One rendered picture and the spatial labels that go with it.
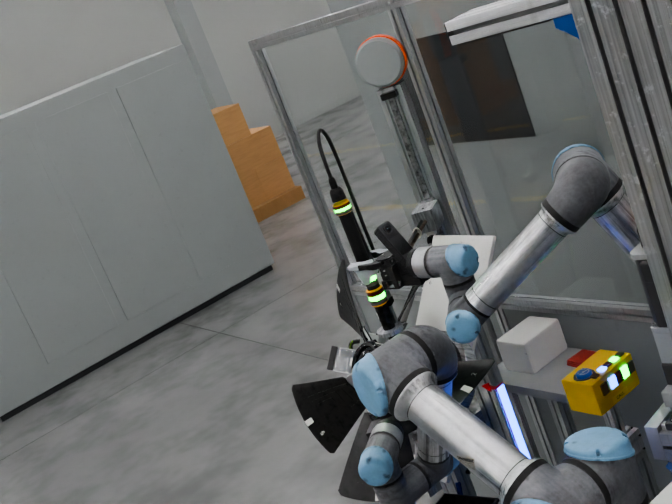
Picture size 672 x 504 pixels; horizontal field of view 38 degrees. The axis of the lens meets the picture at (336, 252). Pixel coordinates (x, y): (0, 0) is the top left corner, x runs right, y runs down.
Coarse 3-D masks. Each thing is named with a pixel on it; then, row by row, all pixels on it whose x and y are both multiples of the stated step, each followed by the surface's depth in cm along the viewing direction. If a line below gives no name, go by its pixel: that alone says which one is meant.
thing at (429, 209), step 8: (424, 200) 309; (432, 200) 308; (416, 208) 306; (424, 208) 303; (432, 208) 300; (440, 208) 308; (416, 216) 302; (424, 216) 301; (432, 216) 300; (440, 216) 306; (416, 224) 303; (432, 224) 301; (440, 224) 304; (424, 232) 303
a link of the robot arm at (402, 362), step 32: (384, 352) 194; (416, 352) 194; (384, 384) 189; (416, 384) 188; (416, 416) 187; (448, 416) 184; (448, 448) 183; (480, 448) 179; (512, 448) 178; (512, 480) 172; (544, 480) 171; (576, 480) 171
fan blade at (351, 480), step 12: (360, 432) 258; (360, 444) 257; (408, 444) 255; (360, 456) 256; (408, 456) 254; (348, 468) 257; (348, 480) 256; (360, 480) 254; (348, 492) 255; (360, 492) 254; (372, 492) 252
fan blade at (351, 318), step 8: (344, 264) 280; (344, 272) 279; (344, 280) 280; (344, 288) 280; (344, 296) 282; (344, 304) 285; (352, 304) 274; (344, 312) 289; (352, 312) 276; (344, 320) 293; (352, 320) 283; (360, 328) 272
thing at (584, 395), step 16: (608, 352) 249; (624, 352) 246; (576, 368) 247; (592, 368) 244; (608, 368) 241; (576, 384) 241; (592, 384) 237; (608, 384) 240; (624, 384) 243; (576, 400) 243; (592, 400) 239; (608, 400) 240
